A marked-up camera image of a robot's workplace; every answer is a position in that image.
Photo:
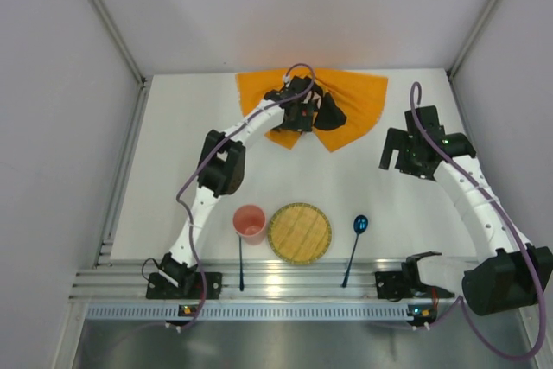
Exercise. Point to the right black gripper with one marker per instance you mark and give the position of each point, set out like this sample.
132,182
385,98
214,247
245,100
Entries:
402,153

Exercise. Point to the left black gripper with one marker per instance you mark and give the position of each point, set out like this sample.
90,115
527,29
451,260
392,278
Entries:
317,106

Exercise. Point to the orange cartoon mouse placemat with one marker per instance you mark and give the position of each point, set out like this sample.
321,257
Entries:
352,105

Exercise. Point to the pink plastic cup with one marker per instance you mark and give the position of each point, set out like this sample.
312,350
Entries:
249,222

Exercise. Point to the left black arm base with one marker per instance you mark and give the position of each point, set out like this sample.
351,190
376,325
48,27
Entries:
173,281

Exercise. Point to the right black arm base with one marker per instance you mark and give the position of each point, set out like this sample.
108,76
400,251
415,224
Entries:
392,286

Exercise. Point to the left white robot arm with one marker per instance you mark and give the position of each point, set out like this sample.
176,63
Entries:
221,170

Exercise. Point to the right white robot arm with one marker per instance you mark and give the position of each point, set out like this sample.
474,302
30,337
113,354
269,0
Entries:
501,280

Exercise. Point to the blue metallic spoon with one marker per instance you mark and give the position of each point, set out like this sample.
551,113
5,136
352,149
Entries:
360,225

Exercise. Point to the round woven bamboo plate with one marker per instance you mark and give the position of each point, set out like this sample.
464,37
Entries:
299,233

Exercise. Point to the blue metallic fork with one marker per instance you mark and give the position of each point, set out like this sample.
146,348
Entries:
241,265

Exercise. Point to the aluminium front rail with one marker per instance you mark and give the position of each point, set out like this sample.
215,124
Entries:
265,280

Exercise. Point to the slotted grey cable duct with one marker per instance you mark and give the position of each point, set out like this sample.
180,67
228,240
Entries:
225,311

